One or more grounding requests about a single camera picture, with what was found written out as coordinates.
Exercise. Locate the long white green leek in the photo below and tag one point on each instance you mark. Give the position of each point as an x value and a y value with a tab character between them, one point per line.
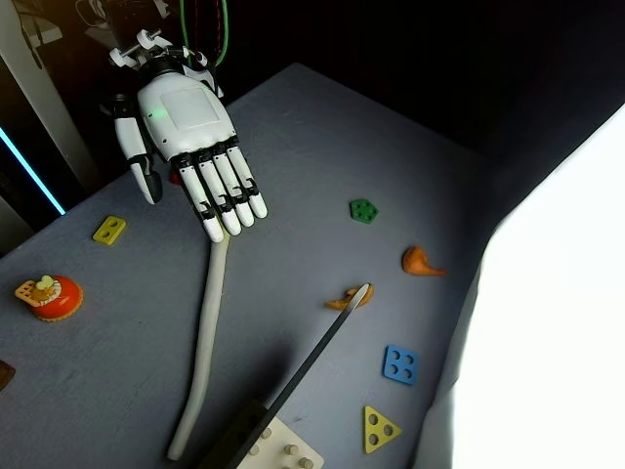
212	303

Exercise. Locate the orange toy chicken wing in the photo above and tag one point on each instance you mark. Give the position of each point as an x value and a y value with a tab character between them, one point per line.
337	304

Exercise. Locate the wooden peg board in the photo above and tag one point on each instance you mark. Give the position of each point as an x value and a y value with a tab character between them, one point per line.
288	437

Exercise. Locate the cyan light strip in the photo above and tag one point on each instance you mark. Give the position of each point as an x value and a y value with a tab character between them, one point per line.
34	171

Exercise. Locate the white robot column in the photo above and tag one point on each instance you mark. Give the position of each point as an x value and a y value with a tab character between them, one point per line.
54	122

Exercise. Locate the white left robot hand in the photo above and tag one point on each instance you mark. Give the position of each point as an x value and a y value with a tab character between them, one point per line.
185	117

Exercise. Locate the yellow triangle block three holes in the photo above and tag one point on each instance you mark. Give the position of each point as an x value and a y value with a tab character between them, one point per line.
373	439

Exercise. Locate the blue square block four holes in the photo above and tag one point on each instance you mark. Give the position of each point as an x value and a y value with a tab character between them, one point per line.
400	365

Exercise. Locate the brown toy food piece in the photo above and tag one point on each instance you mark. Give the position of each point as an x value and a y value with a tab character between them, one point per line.
6	376

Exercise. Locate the red hexagon block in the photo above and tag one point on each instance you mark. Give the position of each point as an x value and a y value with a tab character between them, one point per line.
175	177

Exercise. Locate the green pentagon block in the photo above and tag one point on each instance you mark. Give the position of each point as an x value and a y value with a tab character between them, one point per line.
363	211

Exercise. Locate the yellow rectangle block two holes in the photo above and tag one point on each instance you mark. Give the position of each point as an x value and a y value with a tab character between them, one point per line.
108	230

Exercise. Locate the orange toy cake with waffle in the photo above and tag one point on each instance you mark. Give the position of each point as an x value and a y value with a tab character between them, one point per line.
56	300

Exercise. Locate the orange toy chicken drumstick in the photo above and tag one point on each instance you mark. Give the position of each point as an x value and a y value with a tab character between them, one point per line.
416	261

